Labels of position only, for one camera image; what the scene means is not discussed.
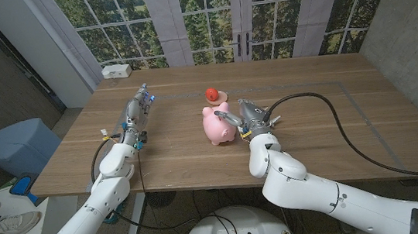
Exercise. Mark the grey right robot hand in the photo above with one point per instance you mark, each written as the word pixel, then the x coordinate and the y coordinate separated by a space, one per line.
pixel 254 118

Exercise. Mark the printed window backdrop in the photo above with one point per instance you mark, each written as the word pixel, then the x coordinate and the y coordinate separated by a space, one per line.
pixel 199 24

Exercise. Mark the pink plastic piggy bank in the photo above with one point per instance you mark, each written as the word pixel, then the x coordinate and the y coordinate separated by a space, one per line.
pixel 215 126

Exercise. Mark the white plastic box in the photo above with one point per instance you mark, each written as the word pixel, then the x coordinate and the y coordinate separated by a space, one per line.
pixel 116 71

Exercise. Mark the blue black floor pedal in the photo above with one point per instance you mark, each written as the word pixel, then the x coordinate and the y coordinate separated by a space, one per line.
pixel 21 186

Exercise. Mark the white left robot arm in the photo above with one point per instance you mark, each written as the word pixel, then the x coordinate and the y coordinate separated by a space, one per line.
pixel 87 219

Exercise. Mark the blue-grey bin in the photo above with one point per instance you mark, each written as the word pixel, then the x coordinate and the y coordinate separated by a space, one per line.
pixel 17 147

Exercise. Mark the round white robot base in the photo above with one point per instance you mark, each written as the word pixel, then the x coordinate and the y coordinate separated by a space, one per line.
pixel 239 223

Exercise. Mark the red apple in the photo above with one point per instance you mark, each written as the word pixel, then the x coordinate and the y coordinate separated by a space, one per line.
pixel 212 94

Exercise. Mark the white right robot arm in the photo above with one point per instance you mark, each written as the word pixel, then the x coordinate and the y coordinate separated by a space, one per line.
pixel 298 189

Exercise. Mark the white table leg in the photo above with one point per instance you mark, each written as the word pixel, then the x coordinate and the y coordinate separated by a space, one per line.
pixel 137 218

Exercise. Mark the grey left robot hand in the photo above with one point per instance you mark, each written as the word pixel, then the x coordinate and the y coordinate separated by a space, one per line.
pixel 135 117

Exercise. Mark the black round ribbed disc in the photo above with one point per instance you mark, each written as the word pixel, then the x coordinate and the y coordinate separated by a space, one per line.
pixel 160 199

